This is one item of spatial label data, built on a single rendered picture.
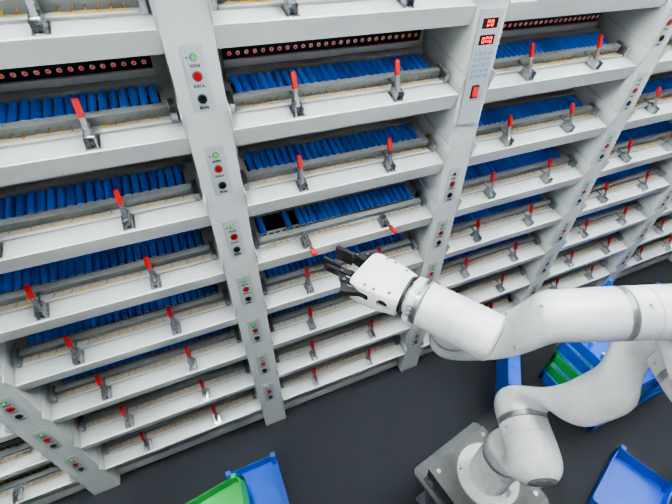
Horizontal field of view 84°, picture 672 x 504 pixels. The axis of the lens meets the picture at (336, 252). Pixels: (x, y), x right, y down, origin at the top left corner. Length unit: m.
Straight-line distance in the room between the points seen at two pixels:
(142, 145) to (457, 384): 1.71
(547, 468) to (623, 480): 1.07
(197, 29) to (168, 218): 0.42
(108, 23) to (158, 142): 0.21
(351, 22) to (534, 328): 0.70
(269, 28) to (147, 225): 0.52
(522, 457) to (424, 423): 0.89
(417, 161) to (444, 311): 0.63
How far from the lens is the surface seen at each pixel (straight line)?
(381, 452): 1.84
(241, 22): 0.85
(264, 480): 1.81
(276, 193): 1.02
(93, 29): 0.86
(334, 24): 0.91
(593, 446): 2.15
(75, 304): 1.18
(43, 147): 0.96
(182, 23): 0.84
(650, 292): 0.77
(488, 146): 1.34
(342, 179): 1.07
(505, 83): 1.26
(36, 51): 0.87
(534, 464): 1.08
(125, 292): 1.15
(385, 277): 0.68
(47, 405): 1.52
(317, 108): 0.97
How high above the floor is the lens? 1.71
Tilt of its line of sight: 41 degrees down
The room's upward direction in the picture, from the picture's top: straight up
